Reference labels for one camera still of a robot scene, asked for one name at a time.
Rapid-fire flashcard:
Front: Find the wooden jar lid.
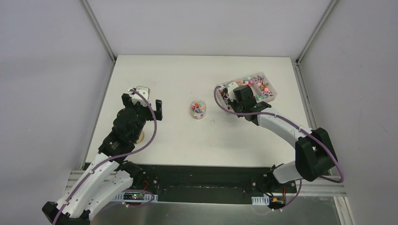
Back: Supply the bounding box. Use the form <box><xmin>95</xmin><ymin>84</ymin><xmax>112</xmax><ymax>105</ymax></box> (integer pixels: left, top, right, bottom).
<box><xmin>135</xmin><ymin>131</ymin><xmax>145</xmax><ymax>144</ymax></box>

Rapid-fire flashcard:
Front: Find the clear plastic jar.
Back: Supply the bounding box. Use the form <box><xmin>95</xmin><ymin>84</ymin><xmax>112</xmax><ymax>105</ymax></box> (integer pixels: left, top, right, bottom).
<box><xmin>190</xmin><ymin>100</ymin><xmax>207</xmax><ymax>120</ymax></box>

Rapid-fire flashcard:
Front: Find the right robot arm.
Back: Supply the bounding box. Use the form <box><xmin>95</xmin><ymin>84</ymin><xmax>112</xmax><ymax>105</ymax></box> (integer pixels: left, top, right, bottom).
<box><xmin>221</xmin><ymin>83</ymin><xmax>339</xmax><ymax>192</ymax></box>

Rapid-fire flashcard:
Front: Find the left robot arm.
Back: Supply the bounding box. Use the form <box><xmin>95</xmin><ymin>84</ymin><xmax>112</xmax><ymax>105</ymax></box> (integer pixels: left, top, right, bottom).
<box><xmin>42</xmin><ymin>88</ymin><xmax>163</xmax><ymax>225</ymax></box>

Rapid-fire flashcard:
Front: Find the compartmented candy tray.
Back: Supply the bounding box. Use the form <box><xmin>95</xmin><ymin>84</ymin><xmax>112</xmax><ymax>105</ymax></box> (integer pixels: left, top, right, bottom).
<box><xmin>216</xmin><ymin>72</ymin><xmax>277</xmax><ymax>111</ymax></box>

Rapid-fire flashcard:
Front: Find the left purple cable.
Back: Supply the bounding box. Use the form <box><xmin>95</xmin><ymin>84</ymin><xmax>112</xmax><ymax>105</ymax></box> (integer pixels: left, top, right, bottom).
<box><xmin>51</xmin><ymin>88</ymin><xmax>158</xmax><ymax>225</ymax></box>

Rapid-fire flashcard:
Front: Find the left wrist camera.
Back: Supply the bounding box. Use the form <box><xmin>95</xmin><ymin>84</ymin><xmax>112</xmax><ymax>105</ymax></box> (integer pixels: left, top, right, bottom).
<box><xmin>128</xmin><ymin>86</ymin><xmax>150</xmax><ymax>106</ymax></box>

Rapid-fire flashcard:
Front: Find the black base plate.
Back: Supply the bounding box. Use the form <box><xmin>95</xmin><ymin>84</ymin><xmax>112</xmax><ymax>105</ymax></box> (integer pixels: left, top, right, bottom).
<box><xmin>111</xmin><ymin>161</ymin><xmax>299</xmax><ymax>205</ymax></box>

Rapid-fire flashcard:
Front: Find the left slotted cable duct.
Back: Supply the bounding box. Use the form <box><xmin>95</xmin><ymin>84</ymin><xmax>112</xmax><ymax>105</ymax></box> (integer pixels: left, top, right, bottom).
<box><xmin>111</xmin><ymin>192</ymin><xmax>158</xmax><ymax>203</ymax></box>

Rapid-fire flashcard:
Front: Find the slotted cable duct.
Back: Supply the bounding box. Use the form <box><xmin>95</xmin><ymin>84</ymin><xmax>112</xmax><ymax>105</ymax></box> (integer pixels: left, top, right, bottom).
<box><xmin>251</xmin><ymin>195</ymin><xmax>270</xmax><ymax>206</ymax></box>
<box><xmin>111</xmin><ymin>192</ymin><xmax>158</xmax><ymax>203</ymax></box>

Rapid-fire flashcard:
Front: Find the right slotted cable duct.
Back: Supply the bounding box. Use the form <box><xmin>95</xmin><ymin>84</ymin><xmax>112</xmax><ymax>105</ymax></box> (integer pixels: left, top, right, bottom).
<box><xmin>251</xmin><ymin>195</ymin><xmax>270</xmax><ymax>206</ymax></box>

